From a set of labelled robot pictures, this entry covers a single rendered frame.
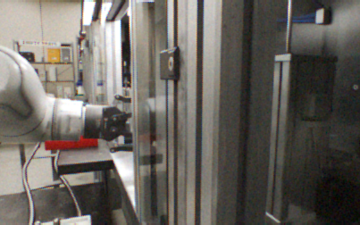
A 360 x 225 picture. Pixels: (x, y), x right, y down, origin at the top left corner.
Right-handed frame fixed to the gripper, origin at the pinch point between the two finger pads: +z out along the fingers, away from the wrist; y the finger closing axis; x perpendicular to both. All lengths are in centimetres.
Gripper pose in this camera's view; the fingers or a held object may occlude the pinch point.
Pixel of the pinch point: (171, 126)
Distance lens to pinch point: 63.0
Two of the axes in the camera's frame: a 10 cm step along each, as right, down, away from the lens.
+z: 9.3, 0.7, 3.6
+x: -3.5, -1.5, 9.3
